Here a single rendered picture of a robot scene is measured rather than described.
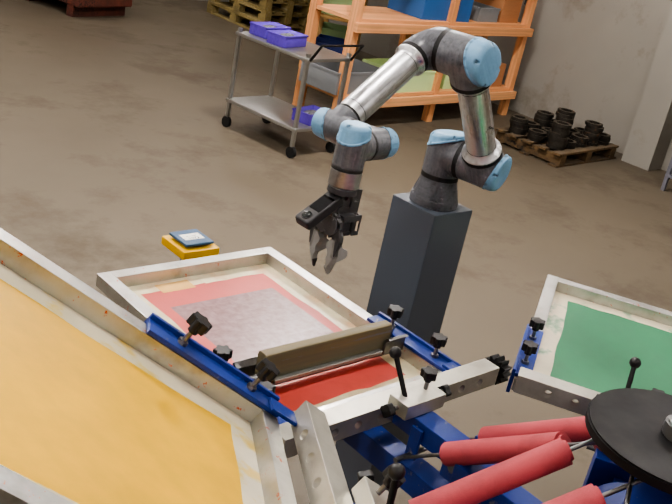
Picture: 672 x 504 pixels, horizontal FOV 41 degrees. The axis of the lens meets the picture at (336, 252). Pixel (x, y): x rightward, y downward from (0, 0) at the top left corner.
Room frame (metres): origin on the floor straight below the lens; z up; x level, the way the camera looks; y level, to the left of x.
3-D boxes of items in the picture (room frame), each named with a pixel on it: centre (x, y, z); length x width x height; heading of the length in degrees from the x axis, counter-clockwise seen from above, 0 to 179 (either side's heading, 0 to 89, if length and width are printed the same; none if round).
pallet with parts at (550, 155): (8.65, -1.87, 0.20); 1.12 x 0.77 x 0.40; 137
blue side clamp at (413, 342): (2.12, -0.24, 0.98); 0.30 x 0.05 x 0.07; 46
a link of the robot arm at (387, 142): (2.13, -0.03, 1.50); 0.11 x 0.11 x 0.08; 56
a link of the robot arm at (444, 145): (2.68, -0.27, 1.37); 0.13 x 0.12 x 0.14; 56
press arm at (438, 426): (1.70, -0.28, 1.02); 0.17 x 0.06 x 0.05; 46
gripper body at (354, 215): (2.03, 0.01, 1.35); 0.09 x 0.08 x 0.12; 137
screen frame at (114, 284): (2.09, 0.12, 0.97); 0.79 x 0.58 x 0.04; 46
